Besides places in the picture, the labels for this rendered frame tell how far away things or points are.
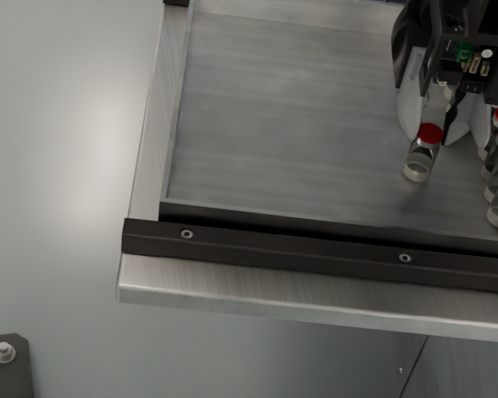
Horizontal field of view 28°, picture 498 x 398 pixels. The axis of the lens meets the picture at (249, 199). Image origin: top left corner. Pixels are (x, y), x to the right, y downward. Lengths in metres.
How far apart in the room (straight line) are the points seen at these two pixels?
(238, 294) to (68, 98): 1.44
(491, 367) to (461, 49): 0.59
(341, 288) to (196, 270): 0.10
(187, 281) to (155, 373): 0.99
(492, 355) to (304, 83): 0.45
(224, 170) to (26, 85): 1.39
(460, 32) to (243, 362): 1.15
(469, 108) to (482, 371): 0.51
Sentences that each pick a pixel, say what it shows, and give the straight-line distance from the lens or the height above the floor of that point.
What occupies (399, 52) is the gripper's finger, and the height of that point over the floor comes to 1.00.
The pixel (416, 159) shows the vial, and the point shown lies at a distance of 0.77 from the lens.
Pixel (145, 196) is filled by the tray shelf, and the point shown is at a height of 0.88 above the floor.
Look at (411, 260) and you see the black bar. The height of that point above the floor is 0.90.
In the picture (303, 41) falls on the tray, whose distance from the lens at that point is 0.88.
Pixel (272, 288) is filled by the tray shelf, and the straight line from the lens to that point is 0.70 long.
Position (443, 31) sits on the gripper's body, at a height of 1.07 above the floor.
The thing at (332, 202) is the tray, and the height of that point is 0.88.
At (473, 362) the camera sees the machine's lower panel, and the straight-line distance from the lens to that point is 1.23.
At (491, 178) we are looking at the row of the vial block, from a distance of 0.78.
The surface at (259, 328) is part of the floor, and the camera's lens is 1.74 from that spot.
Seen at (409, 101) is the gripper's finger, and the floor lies 0.97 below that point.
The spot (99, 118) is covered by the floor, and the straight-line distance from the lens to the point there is 2.05.
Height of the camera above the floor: 1.44
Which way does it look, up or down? 48 degrees down
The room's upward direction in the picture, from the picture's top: 10 degrees clockwise
